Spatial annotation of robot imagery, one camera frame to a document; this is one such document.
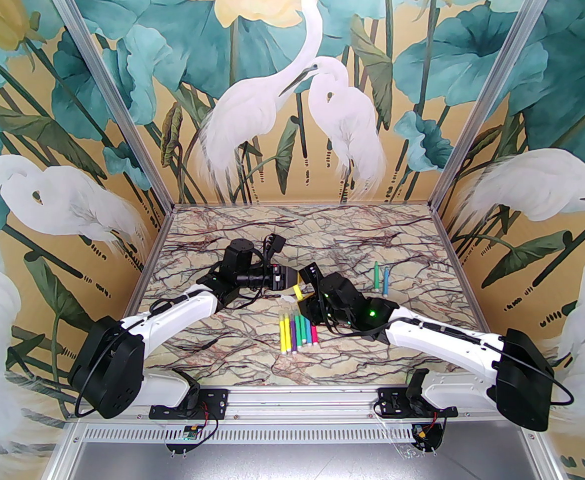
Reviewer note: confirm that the black connector plate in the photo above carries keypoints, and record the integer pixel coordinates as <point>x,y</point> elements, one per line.
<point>430,440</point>

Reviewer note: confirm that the green highlighter pen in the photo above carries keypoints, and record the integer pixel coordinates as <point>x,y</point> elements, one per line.
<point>297,335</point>
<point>302,335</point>
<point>375,275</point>

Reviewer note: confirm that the black bracket plate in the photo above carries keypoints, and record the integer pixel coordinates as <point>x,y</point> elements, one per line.
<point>178,447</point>

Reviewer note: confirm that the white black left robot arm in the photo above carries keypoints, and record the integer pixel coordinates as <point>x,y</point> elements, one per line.
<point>172,318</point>

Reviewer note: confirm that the grey metal panel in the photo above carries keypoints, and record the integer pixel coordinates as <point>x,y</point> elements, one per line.
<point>302,463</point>

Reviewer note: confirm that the blue highlighter pen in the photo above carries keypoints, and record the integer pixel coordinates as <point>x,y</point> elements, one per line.
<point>386,283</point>
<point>306,337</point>

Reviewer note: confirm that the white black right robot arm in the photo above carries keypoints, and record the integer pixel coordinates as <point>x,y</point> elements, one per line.
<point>442,340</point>

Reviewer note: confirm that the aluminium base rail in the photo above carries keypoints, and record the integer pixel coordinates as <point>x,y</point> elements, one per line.
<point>302,403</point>

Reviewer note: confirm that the purple highlighter pen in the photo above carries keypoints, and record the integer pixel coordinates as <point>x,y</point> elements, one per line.
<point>293,340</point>

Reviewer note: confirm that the yellow highlighter pen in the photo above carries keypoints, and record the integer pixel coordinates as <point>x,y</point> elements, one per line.
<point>282,335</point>
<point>287,338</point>
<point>298,293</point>

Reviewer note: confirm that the aluminium frame rail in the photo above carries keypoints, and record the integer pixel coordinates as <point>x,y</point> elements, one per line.
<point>302,204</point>
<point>540,450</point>
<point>450,248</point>
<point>155,248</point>
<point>65,450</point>

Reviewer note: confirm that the small green circuit board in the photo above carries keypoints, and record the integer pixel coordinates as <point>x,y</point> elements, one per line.
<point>189,434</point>

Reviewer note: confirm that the aluminium frame post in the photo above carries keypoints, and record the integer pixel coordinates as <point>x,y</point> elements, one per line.
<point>490,88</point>
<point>110,88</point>

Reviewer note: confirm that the pink highlighter pen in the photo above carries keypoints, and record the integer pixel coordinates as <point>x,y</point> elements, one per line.
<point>315,337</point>

